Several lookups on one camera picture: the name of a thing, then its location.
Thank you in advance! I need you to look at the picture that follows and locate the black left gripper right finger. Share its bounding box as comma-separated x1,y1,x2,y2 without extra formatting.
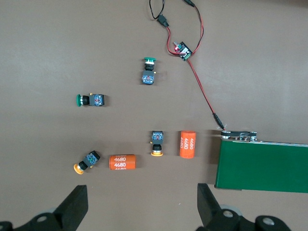
196,183,293,231

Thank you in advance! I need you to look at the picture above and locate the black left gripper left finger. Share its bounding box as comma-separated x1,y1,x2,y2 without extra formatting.
0,184,89,231

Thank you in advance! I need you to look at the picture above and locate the orange 4680 cylinder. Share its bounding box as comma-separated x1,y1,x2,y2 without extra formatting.
179,130,197,160
108,154,138,171

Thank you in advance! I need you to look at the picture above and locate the yellow cap push button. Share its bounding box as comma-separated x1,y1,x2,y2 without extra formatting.
73,150,101,175
150,130,165,157

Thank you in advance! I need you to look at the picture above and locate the green cap push button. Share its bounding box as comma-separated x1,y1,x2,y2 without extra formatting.
76,92,106,107
140,57,157,85

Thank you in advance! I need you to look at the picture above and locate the green belt conveyor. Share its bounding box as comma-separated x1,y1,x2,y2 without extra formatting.
214,129,308,194

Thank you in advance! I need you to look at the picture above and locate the small black controller board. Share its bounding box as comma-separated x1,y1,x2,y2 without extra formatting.
172,41,193,62

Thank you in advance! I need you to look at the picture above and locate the red black conveyor cable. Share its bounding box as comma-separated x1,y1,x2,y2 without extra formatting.
186,59,227,132

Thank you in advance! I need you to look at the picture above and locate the red black cable short lead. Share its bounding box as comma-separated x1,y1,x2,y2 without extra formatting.
148,0,179,55

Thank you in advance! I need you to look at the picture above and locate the red black cable long loop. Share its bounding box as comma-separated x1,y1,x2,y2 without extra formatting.
182,0,205,55

